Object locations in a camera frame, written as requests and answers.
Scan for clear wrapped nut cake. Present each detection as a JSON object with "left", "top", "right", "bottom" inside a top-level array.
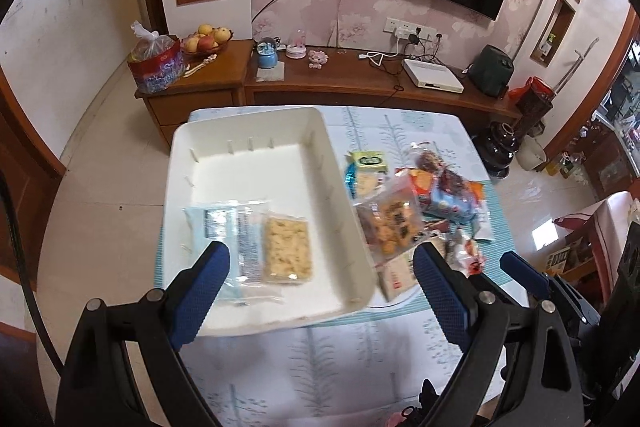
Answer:
[{"left": 409, "top": 141, "right": 446, "bottom": 174}]

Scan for clear bag orange cookies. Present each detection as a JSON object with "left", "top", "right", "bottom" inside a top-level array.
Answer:
[{"left": 355, "top": 171, "right": 425, "bottom": 268}]

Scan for patterned white teal tablecloth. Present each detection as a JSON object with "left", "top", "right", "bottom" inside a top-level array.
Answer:
[{"left": 160, "top": 106, "right": 488, "bottom": 426}]

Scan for blue red biscuit pack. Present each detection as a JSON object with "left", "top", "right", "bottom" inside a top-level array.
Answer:
[{"left": 408, "top": 168, "right": 485, "bottom": 225}]

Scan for white wall power strip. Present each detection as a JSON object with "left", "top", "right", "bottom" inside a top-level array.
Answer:
[{"left": 383, "top": 17, "right": 439, "bottom": 42}]

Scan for pink round music box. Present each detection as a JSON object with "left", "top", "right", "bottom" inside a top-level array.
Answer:
[{"left": 285, "top": 29, "right": 307, "bottom": 60}]

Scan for pale blue cracker packet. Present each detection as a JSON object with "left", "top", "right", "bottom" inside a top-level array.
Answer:
[{"left": 183, "top": 199, "right": 314, "bottom": 306}]

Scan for blue foil snack packet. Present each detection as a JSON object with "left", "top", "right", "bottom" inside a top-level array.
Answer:
[{"left": 344, "top": 162, "right": 357, "bottom": 199}]

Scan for green pineapple cake packet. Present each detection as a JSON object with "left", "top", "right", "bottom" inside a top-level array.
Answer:
[{"left": 350, "top": 150, "right": 388, "bottom": 172}]

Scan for red gift bag with plastic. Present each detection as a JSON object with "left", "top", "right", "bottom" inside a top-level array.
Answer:
[{"left": 127, "top": 20, "right": 186, "bottom": 94}]

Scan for brown wooden door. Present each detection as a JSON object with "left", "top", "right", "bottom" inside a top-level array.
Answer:
[{"left": 0, "top": 78, "right": 65, "bottom": 289}]

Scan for white plastic storage bin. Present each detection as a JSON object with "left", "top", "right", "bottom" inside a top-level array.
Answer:
[{"left": 160, "top": 107, "right": 375, "bottom": 337}]

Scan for white bucket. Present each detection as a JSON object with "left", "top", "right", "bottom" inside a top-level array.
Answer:
[{"left": 515, "top": 135, "right": 547, "bottom": 171}]

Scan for pink small toy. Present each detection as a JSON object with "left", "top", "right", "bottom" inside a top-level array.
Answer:
[{"left": 307, "top": 50, "right": 329, "bottom": 69}]

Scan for pale crumbly cake packet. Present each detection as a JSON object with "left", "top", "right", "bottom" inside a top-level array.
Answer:
[{"left": 355, "top": 171, "right": 387, "bottom": 198}]

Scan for dark green air fryer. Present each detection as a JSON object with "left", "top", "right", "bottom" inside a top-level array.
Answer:
[{"left": 468, "top": 44, "right": 514, "bottom": 98}]

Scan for orange white snack bar packet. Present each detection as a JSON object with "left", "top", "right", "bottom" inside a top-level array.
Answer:
[{"left": 469, "top": 181, "right": 495, "bottom": 242}]

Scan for wooden tv cabinet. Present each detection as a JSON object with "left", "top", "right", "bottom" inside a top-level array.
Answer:
[{"left": 134, "top": 40, "right": 522, "bottom": 143}]

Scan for red white apple snack bag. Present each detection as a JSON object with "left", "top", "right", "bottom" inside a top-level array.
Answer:
[{"left": 439, "top": 227, "right": 485, "bottom": 277}]

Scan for red dark vase bag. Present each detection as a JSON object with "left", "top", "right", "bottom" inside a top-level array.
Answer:
[{"left": 508, "top": 76, "right": 555, "bottom": 138}]

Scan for fruit bowl with apples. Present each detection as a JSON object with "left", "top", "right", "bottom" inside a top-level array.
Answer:
[{"left": 181, "top": 24, "right": 233, "bottom": 57}]

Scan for beige soda cracker packet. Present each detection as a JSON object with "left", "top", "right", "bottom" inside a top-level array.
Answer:
[{"left": 376, "top": 251, "right": 416, "bottom": 303}]

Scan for white set-top box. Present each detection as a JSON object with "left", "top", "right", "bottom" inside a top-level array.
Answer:
[{"left": 402, "top": 58, "right": 464, "bottom": 94}]

